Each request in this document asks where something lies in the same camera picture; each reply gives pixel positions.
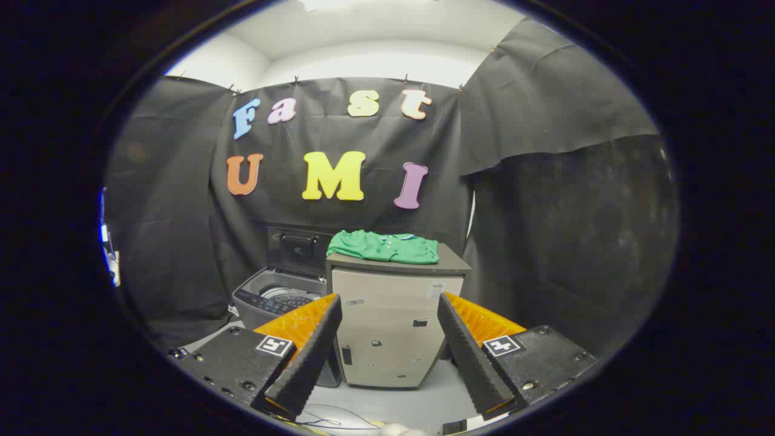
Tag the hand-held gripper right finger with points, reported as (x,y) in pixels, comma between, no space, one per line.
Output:
(469,357)

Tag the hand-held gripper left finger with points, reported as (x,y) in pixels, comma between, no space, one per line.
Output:
(309,357)

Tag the grey washing machine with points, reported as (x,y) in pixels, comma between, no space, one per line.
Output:
(257,292)

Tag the green polo shirt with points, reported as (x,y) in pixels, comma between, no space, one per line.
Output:
(381,248)

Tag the beige cabinet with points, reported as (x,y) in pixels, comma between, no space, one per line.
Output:
(387,315)

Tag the black backdrop cloth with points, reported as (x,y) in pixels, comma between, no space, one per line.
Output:
(514,212)

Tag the white and blue object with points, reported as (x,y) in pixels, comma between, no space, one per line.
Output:
(110,254)

